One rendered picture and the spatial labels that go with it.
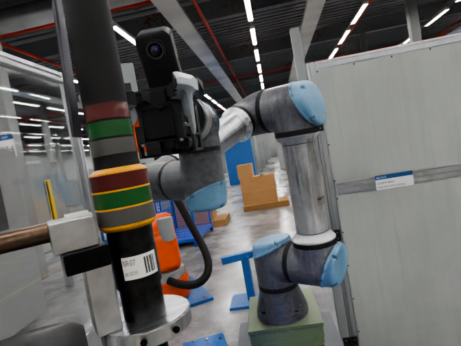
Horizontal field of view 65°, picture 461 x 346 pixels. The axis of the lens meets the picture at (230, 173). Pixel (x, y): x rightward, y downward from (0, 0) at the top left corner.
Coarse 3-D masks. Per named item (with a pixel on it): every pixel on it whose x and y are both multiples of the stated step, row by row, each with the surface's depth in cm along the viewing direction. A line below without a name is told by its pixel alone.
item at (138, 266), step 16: (112, 240) 27; (128, 240) 26; (144, 240) 27; (112, 256) 27; (128, 256) 26; (144, 256) 27; (128, 272) 26; (144, 272) 27; (160, 272) 28; (128, 288) 27; (144, 288) 27; (160, 288) 28; (128, 304) 27; (144, 304) 27; (160, 304) 28; (128, 320) 27; (144, 320) 27
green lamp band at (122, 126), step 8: (112, 120) 26; (120, 120) 26; (128, 120) 27; (88, 128) 26; (96, 128) 26; (104, 128) 26; (112, 128) 26; (120, 128) 26; (128, 128) 27; (88, 136) 27; (96, 136) 26; (104, 136) 26
